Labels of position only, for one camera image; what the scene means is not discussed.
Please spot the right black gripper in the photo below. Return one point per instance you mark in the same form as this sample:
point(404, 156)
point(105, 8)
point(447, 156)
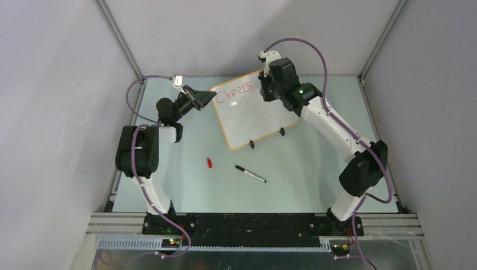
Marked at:
point(264, 81)

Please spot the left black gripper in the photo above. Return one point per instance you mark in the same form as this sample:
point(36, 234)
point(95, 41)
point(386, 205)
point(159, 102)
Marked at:
point(197, 99)

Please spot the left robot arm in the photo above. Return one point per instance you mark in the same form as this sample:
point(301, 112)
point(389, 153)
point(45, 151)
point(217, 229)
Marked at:
point(137, 155)

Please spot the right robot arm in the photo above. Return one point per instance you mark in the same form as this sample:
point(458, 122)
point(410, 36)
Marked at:
point(366, 159)

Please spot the yellow-framed whiteboard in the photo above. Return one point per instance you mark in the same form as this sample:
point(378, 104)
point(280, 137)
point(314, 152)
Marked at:
point(244, 116)

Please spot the black capped marker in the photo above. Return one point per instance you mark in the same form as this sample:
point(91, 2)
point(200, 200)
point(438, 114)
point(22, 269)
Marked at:
point(251, 173)

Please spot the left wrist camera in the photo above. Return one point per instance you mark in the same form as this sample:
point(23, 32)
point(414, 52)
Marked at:
point(177, 81)

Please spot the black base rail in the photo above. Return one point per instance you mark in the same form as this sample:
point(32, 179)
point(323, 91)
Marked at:
point(246, 230)

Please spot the aluminium frame front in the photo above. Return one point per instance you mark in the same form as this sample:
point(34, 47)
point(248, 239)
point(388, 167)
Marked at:
point(124, 231)

